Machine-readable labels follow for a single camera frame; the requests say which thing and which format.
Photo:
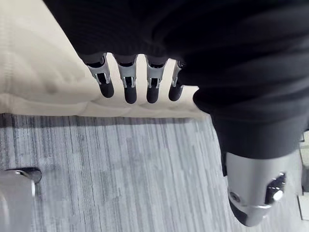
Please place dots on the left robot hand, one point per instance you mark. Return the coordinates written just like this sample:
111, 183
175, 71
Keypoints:
217, 48

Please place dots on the beige quilted sofa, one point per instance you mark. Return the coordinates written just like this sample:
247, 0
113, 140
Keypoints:
36, 72

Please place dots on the silver robot leg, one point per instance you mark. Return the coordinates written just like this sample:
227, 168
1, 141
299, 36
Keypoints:
14, 203

